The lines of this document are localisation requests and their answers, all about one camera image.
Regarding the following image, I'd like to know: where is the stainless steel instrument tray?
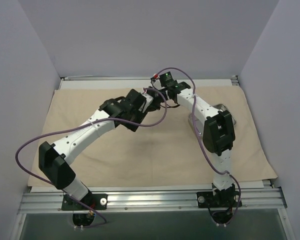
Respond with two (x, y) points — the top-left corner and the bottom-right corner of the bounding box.
(188, 103), (237, 138)

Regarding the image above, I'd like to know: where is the beige cloth wrap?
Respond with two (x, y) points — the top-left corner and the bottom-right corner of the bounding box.
(27, 86), (278, 187)

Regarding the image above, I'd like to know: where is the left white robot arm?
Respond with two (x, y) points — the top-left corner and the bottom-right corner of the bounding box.
(38, 89), (153, 210)

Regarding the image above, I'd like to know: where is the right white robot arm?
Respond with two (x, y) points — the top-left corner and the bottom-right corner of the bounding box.
(151, 71), (236, 207)

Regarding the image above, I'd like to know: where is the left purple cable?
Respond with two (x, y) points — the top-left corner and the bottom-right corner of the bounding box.
(14, 87), (169, 230)

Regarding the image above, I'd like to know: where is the purple cable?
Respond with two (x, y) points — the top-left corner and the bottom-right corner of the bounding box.
(152, 66), (242, 223)
(14, 87), (169, 230)

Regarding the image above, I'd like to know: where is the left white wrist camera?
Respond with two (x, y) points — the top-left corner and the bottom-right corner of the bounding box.
(139, 90), (154, 113)

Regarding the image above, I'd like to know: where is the aluminium right side rail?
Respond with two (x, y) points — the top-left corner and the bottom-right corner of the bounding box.
(230, 75), (240, 86)

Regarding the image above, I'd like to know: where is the aluminium rail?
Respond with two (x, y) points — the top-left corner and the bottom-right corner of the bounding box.
(230, 75), (240, 86)
(18, 187), (287, 214)

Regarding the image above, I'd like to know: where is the aluminium front rail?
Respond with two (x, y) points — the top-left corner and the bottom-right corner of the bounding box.
(18, 187), (287, 214)

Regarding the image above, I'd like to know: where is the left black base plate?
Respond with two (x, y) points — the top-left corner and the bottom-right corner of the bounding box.
(61, 192), (108, 211)

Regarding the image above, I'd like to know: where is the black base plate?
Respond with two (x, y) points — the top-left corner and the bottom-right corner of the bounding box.
(196, 191), (239, 209)
(61, 192), (108, 211)

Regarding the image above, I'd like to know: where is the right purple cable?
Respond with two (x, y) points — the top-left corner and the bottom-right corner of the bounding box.
(152, 66), (242, 223)

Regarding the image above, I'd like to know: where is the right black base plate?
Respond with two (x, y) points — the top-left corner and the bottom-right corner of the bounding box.
(196, 191), (239, 209)

